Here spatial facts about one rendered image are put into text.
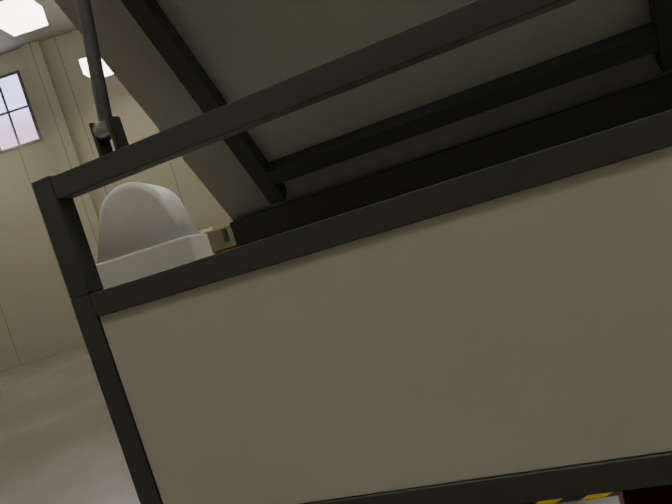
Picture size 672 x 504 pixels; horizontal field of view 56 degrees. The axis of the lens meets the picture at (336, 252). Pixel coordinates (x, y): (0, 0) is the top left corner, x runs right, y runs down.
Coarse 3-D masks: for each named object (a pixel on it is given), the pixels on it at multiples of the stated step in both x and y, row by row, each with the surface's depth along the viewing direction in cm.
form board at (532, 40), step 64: (64, 0) 119; (192, 0) 117; (256, 0) 117; (320, 0) 116; (384, 0) 115; (448, 0) 115; (640, 0) 113; (128, 64) 128; (256, 64) 126; (320, 64) 126; (448, 64) 124; (512, 64) 124; (640, 64) 122; (256, 128) 138; (320, 128) 137; (448, 128) 135; (256, 192) 152
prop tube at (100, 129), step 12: (84, 0) 100; (84, 12) 99; (84, 24) 99; (84, 36) 99; (96, 36) 100; (96, 48) 99; (96, 60) 98; (96, 72) 98; (96, 84) 97; (96, 96) 97; (96, 108) 97; (108, 108) 97; (96, 132) 96; (108, 132) 96
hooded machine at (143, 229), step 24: (120, 192) 382; (144, 192) 383; (168, 192) 412; (120, 216) 383; (144, 216) 383; (168, 216) 384; (120, 240) 384; (144, 240) 384; (168, 240) 384; (192, 240) 386; (96, 264) 382; (120, 264) 381; (144, 264) 381; (168, 264) 381
